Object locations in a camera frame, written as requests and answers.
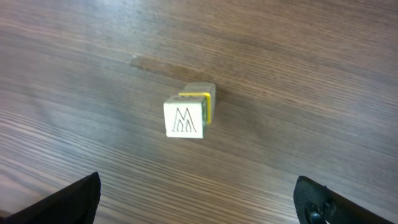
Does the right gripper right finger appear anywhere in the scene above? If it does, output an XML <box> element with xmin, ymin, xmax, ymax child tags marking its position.
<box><xmin>293</xmin><ymin>175</ymin><xmax>392</xmax><ymax>224</ymax></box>

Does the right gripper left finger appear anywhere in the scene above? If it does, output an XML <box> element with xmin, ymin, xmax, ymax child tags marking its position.
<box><xmin>1</xmin><ymin>172</ymin><xmax>101</xmax><ymax>224</ymax></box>

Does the W letter wooden block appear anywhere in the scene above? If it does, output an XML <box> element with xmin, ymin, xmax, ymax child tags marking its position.
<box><xmin>164</xmin><ymin>95</ymin><xmax>206</xmax><ymax>139</ymax></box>

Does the yellow top wooden block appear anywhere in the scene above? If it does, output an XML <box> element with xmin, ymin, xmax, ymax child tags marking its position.
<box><xmin>178</xmin><ymin>92</ymin><xmax>215</xmax><ymax>124</ymax></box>

